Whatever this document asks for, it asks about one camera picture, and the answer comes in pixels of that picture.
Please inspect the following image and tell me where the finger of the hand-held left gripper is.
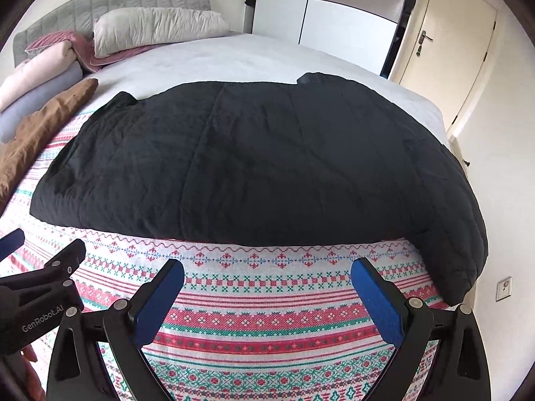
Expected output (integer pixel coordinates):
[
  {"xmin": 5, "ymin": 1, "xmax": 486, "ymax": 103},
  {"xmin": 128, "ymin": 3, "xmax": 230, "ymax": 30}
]
[
  {"xmin": 39, "ymin": 239, "xmax": 87, "ymax": 287},
  {"xmin": 0, "ymin": 229, "xmax": 26, "ymax": 262}
]

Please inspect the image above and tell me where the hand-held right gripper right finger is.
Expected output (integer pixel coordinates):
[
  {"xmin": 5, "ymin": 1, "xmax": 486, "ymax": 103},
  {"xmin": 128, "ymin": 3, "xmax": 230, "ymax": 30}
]
[{"xmin": 350, "ymin": 257, "xmax": 492, "ymax": 401}]

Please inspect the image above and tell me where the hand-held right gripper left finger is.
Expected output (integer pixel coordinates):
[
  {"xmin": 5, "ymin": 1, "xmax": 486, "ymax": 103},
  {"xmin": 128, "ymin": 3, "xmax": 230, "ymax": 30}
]
[{"xmin": 47, "ymin": 258, "xmax": 185, "ymax": 401}]

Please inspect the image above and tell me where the black jacket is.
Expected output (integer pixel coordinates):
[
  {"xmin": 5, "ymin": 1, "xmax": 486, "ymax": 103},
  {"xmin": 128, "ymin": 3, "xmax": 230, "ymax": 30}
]
[{"xmin": 30, "ymin": 72, "xmax": 490, "ymax": 307}]

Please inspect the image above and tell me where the person's left hand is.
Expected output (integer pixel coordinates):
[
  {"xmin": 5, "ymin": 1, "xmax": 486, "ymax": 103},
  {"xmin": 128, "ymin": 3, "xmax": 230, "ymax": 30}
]
[{"xmin": 20, "ymin": 343, "xmax": 47, "ymax": 401}]

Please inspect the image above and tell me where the red green patterned blanket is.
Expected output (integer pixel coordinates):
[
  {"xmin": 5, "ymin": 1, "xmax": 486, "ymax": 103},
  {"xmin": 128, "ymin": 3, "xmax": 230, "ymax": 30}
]
[{"xmin": 0, "ymin": 109, "xmax": 446, "ymax": 401}]

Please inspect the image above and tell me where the brown blanket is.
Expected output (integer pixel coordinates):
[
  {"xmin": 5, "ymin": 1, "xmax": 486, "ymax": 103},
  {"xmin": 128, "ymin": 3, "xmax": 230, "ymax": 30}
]
[{"xmin": 0, "ymin": 77, "xmax": 100, "ymax": 214}]

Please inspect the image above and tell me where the lavender folded blanket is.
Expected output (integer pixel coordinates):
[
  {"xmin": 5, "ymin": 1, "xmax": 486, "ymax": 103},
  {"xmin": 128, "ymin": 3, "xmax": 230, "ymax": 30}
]
[{"xmin": 0, "ymin": 64, "xmax": 84, "ymax": 145}]

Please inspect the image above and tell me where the light pink folded blanket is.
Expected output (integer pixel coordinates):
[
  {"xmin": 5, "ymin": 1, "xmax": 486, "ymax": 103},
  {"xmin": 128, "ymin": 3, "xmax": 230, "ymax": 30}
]
[{"xmin": 0, "ymin": 41, "xmax": 81, "ymax": 111}]

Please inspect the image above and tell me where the dark pink pillow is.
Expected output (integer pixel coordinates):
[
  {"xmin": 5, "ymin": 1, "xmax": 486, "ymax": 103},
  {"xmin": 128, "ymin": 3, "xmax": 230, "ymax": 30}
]
[{"xmin": 25, "ymin": 31, "xmax": 164, "ymax": 74}]

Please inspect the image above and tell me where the white pillow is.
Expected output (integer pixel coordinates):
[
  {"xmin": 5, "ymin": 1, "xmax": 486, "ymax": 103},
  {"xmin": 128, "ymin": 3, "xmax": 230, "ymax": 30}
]
[{"xmin": 93, "ymin": 7, "xmax": 230, "ymax": 58}]

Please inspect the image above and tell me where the cream door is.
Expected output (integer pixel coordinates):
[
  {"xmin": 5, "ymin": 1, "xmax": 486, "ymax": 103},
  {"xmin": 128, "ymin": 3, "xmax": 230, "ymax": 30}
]
[{"xmin": 399, "ymin": 0, "xmax": 500, "ymax": 132}]

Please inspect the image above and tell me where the grey padded headboard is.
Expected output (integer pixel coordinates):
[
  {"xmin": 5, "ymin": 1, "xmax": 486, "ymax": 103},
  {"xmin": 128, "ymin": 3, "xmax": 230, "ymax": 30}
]
[{"xmin": 12, "ymin": 0, "xmax": 212, "ymax": 70}]

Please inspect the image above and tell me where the white wardrobe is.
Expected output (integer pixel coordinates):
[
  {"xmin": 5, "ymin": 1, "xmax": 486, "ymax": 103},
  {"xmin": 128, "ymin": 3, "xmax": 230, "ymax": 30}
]
[{"xmin": 251, "ymin": 0, "xmax": 423, "ymax": 79}]

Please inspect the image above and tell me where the white wall socket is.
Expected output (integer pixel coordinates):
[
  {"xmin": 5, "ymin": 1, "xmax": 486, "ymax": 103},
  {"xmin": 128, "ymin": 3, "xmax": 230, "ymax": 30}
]
[{"xmin": 496, "ymin": 276, "xmax": 513, "ymax": 302}]

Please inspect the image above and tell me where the metal door handle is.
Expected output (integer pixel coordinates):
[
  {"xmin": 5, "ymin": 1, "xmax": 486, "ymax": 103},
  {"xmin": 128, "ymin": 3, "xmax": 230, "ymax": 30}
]
[{"xmin": 417, "ymin": 30, "xmax": 434, "ymax": 57}]

